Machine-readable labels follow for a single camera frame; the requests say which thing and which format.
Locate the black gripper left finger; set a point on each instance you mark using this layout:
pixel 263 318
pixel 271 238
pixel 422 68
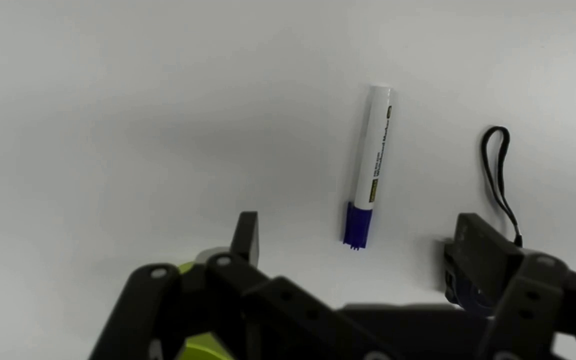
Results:
pixel 234 301

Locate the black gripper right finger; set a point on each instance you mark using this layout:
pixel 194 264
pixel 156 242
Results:
pixel 520 293

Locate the white marker with blue cap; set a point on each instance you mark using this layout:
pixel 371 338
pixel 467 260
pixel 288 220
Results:
pixel 373 157

